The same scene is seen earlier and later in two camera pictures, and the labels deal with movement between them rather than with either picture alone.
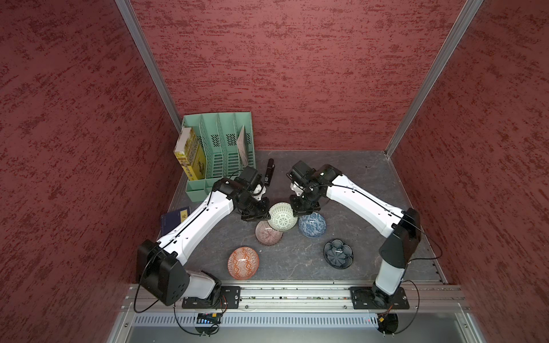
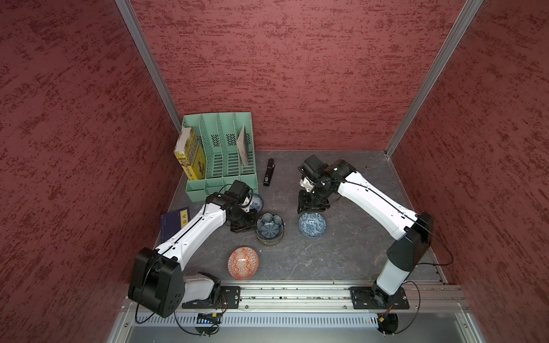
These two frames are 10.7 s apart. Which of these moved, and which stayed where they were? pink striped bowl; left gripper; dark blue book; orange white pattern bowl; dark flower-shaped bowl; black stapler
Moved: left gripper; dark flower-shaped bowl
Stayed: pink striped bowl; orange white pattern bowl; dark blue book; black stapler
